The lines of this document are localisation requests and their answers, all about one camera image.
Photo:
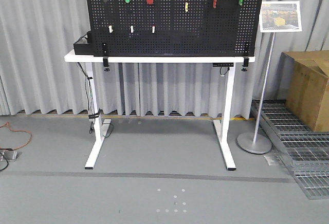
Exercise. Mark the desk height control panel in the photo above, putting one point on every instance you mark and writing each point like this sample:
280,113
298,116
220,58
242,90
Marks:
223,64

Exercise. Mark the white height-adjustable desk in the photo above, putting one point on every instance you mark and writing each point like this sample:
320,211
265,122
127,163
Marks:
221,126

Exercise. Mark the left black desk clamp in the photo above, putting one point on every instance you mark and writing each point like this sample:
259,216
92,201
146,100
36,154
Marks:
105,57

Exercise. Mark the black desk clamp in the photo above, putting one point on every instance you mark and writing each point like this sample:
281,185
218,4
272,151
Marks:
105,57
246,57

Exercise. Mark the right black desk clamp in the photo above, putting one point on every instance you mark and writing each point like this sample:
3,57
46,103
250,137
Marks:
246,57

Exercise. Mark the black perforated pegboard panel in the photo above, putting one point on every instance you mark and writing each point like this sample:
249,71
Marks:
201,32

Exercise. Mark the black box on desk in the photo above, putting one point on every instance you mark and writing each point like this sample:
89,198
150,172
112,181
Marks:
84,45

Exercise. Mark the round grey stand base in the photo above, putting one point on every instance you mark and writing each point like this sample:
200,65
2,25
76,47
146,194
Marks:
261,145

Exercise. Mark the silver sign stand pole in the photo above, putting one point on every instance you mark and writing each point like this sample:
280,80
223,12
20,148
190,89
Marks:
255,138

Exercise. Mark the framed photo sign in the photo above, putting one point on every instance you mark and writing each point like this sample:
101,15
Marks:
280,16

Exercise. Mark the brown cardboard box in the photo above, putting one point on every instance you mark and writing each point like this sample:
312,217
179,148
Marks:
308,93

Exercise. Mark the grey curtain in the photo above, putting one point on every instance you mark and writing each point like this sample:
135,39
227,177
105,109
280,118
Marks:
37,34

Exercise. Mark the metal floor grating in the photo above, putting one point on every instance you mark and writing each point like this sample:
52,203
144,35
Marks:
302,151

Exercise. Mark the grey floor pedal box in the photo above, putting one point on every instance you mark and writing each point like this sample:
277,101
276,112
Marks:
9,155

